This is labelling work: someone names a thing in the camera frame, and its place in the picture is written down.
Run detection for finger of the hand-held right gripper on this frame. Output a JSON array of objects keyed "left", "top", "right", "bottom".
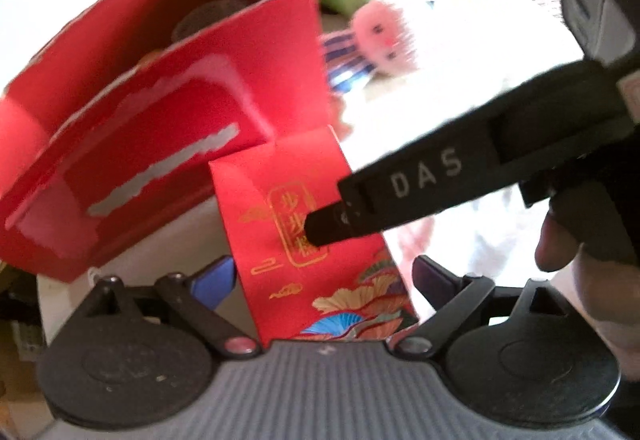
[{"left": 304, "top": 201, "right": 362, "bottom": 249}]

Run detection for red cardboard box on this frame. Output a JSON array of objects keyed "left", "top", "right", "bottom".
[{"left": 0, "top": 0, "right": 333, "bottom": 281}]

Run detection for red envelope gold print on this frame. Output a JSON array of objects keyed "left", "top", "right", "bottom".
[{"left": 209, "top": 125, "right": 421, "bottom": 346}]

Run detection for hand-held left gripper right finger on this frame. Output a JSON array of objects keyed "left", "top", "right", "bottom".
[{"left": 397, "top": 256, "right": 576, "bottom": 361}]

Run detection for person's right hand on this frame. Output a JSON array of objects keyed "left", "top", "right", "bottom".
[{"left": 535, "top": 215, "right": 640, "bottom": 401}]

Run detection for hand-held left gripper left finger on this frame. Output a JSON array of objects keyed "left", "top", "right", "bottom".
[{"left": 65, "top": 256, "right": 262, "bottom": 361}]

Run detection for white plush toy plaid clothes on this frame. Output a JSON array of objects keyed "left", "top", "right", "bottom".
[{"left": 320, "top": 0, "right": 456, "bottom": 88}]

